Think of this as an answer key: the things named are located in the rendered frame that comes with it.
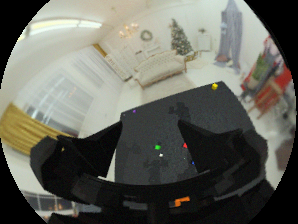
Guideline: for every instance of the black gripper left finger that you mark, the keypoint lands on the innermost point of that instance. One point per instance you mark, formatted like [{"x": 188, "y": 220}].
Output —
[{"x": 96, "y": 150}]

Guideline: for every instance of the small yellow block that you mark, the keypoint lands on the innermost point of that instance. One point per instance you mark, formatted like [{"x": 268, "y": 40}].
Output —
[{"x": 214, "y": 87}]

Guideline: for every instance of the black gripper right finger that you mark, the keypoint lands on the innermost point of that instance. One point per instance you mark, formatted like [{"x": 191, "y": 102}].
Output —
[{"x": 204, "y": 146}]

